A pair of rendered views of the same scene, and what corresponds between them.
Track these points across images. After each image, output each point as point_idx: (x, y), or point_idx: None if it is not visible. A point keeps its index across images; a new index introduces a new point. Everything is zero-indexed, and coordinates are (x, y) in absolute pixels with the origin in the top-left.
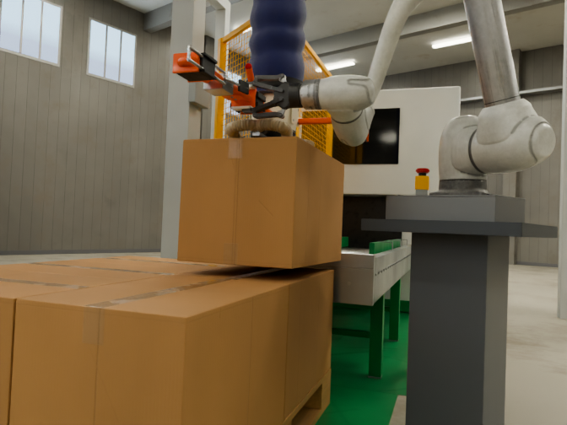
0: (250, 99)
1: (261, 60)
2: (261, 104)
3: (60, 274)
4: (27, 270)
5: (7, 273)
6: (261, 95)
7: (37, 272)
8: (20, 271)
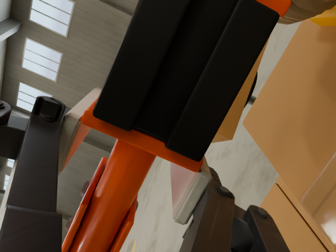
0: (140, 166)
1: None
2: (207, 20)
3: (322, 251)
4: (301, 207)
5: (287, 242)
6: (131, 72)
7: (306, 233)
8: (296, 225)
